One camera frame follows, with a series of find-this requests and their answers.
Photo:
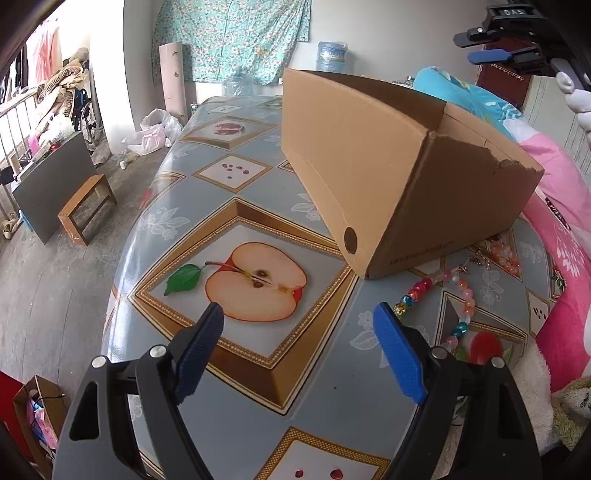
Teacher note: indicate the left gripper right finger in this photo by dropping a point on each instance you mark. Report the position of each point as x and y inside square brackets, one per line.
[497, 439]

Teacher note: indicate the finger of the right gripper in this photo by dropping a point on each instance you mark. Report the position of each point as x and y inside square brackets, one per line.
[489, 56]
[482, 35]

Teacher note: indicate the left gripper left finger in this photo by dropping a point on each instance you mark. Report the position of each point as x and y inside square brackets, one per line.
[98, 441]

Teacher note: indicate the brown cardboard box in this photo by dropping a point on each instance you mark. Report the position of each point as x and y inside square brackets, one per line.
[400, 177]

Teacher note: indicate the white gloved hand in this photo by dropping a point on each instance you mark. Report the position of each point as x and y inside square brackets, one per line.
[578, 100]

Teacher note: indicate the teal pillow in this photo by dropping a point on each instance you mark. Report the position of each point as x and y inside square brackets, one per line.
[480, 102]

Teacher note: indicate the open cardboard box with items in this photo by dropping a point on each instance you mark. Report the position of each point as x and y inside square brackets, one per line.
[40, 411]

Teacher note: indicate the green fluffy cloth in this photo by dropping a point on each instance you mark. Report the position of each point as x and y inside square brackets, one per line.
[572, 411]

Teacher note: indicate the blue water jug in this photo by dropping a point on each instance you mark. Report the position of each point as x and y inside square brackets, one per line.
[331, 56]

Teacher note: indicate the pink fleece blanket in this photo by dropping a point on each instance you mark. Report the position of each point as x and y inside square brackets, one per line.
[559, 211]

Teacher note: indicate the small wooden stool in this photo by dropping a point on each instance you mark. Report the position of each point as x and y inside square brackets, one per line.
[84, 205]

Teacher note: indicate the pink rolled mat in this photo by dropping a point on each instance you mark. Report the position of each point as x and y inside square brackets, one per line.
[172, 79]

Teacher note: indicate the white plastic bags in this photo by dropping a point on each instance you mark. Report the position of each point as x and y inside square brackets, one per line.
[159, 129]

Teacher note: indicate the bicycle wheel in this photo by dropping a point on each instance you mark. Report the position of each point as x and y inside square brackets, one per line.
[83, 119]

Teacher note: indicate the metal window railing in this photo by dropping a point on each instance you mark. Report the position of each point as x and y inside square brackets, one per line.
[17, 115]

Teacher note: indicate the pile of clothes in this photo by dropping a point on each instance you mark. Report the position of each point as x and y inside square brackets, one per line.
[55, 100]

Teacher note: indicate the floral teal wall cloth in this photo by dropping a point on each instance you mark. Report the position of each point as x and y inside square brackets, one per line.
[219, 37]

